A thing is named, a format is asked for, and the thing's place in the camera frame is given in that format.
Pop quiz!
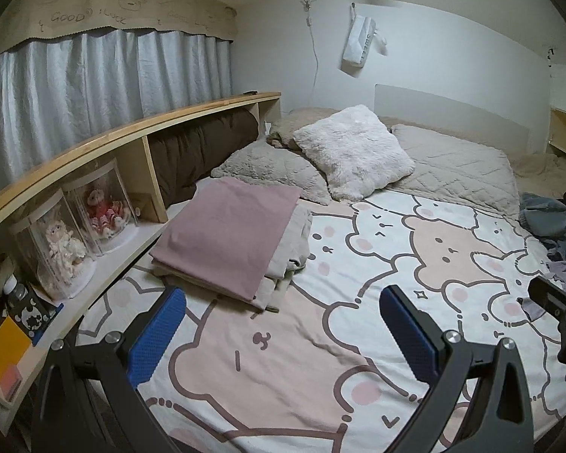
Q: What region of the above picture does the mauve pink garment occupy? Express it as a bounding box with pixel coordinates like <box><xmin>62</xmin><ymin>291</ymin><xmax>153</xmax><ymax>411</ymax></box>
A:
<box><xmin>150</xmin><ymin>178</ymin><xmax>301</xmax><ymax>303</ymax></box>

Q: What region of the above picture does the folded beige clothes stack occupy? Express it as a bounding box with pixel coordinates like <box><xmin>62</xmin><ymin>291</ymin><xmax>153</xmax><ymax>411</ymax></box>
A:
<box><xmin>150</xmin><ymin>205</ymin><xmax>313</xmax><ymax>313</ymax></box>

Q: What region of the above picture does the yellow notepad box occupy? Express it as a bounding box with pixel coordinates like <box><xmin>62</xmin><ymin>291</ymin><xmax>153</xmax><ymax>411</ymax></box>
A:
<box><xmin>0</xmin><ymin>316</ymin><xmax>31</xmax><ymax>402</ymax></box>

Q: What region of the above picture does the beige blanket at headboard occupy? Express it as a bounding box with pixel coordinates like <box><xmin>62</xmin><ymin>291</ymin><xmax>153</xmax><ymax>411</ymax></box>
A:
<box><xmin>508</xmin><ymin>153</ymin><xmax>566</xmax><ymax>199</ymax></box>

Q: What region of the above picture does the white dress doll in case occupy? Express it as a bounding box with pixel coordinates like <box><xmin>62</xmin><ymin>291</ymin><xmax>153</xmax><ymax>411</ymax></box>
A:
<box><xmin>9</xmin><ymin>189</ymin><xmax>96</xmax><ymax>303</ymax></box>

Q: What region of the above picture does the wooden bedside shelf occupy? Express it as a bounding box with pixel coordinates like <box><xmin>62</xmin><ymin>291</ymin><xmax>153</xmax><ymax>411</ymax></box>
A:
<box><xmin>0</xmin><ymin>92</ymin><xmax>281</xmax><ymax>436</ymax></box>

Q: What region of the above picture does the bear pattern bed sheet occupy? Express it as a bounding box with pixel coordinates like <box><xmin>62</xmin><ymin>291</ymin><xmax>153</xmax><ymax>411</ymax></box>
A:
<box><xmin>74</xmin><ymin>188</ymin><xmax>566</xmax><ymax>453</ymax></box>

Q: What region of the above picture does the beige quilted large pillow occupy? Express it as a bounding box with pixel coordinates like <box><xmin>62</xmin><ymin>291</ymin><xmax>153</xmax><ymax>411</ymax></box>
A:
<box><xmin>391</xmin><ymin>124</ymin><xmax>519</xmax><ymax>220</ymax></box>

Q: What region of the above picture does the red dress doll in case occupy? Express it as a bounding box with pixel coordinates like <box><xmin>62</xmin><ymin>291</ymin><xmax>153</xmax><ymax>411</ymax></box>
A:
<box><xmin>63</xmin><ymin>159</ymin><xmax>138</xmax><ymax>256</ymax></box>

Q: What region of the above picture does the brown blanket in shelf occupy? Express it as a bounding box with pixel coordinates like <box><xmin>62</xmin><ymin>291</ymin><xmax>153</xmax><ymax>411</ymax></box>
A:
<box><xmin>148</xmin><ymin>108</ymin><xmax>258</xmax><ymax>208</ymax></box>

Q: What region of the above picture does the fluffy white square pillow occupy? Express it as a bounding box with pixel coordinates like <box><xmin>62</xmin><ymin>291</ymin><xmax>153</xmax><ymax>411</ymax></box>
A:
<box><xmin>292</xmin><ymin>104</ymin><xmax>415</xmax><ymax>202</ymax></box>

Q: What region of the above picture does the white headboard panel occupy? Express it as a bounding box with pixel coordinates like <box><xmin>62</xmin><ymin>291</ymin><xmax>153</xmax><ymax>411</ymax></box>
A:
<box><xmin>374</xmin><ymin>84</ymin><xmax>529</xmax><ymax>153</ymax></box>

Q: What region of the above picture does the beige quilted left pillow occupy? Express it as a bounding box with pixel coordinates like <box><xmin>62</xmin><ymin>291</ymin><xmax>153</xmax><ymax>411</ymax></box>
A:
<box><xmin>210</xmin><ymin>141</ymin><xmax>332</xmax><ymax>206</ymax></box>

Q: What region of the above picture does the grey window curtain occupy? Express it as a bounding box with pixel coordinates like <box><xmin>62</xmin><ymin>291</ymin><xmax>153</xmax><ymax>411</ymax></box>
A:
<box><xmin>0</xmin><ymin>30</ymin><xmax>232</xmax><ymax>191</ymax></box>

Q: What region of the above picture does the beige curtain valance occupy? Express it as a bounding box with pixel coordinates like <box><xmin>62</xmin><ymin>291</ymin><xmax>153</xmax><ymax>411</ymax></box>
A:
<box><xmin>0</xmin><ymin>0</ymin><xmax>237</xmax><ymax>54</ymax></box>

